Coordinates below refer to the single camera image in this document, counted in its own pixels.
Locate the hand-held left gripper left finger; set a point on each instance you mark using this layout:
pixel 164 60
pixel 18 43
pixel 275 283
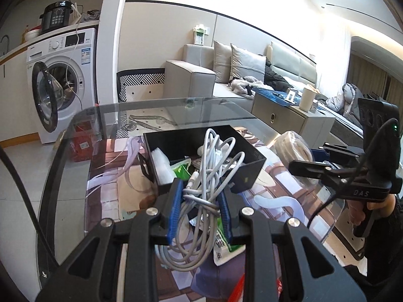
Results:
pixel 176 209

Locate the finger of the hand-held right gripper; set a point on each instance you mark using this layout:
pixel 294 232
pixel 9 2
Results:
pixel 314 170
pixel 319 156

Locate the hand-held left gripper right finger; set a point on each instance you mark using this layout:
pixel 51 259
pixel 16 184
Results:
pixel 225 215

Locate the black storage box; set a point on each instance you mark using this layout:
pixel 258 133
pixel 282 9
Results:
pixel 248 170

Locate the person's right forearm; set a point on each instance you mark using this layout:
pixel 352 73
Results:
pixel 387 245

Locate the person's right hand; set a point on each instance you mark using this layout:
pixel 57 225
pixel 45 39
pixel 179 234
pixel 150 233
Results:
pixel 379 204

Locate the green white printed packet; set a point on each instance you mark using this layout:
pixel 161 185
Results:
pixel 225 248

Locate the beige cabinet with drawer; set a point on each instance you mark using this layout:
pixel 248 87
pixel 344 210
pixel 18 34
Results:
pixel 283 119

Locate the cream cylinder container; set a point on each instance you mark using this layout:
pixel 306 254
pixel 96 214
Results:
pixel 307 99

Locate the grey puffer jacket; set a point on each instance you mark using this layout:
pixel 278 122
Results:
pixel 344 100

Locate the beige curtain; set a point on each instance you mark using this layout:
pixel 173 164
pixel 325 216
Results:
pixel 374 75

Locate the red packet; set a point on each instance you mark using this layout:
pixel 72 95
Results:
pixel 239 291

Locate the black jacket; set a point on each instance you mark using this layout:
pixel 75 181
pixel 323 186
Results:
pixel 278 80

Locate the grey furry cloth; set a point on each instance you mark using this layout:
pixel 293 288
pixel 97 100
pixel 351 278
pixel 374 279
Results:
pixel 242 85

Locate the red box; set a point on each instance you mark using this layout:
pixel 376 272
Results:
pixel 85 144

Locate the grey cushion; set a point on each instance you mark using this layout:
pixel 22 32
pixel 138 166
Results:
pixel 248 64

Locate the patterned back chair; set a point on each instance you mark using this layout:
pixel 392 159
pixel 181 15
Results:
pixel 141 83

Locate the beige sofa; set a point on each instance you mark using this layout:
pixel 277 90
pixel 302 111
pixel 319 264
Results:
pixel 189 78

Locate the beige cushion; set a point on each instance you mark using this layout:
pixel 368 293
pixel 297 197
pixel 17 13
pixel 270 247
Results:
pixel 222 63

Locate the white washing machine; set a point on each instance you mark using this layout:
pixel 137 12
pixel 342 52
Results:
pixel 69 69

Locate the black pressure cooker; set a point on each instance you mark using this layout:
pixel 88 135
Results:
pixel 56 17

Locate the white bowl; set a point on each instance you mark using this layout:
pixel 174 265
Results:
pixel 31 34

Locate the kitchen faucet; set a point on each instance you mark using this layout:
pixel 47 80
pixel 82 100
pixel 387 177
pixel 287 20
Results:
pixel 4 42

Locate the small white frame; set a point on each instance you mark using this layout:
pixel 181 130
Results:
pixel 291 97

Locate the green white wall holder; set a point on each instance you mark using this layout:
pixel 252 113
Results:
pixel 200 35

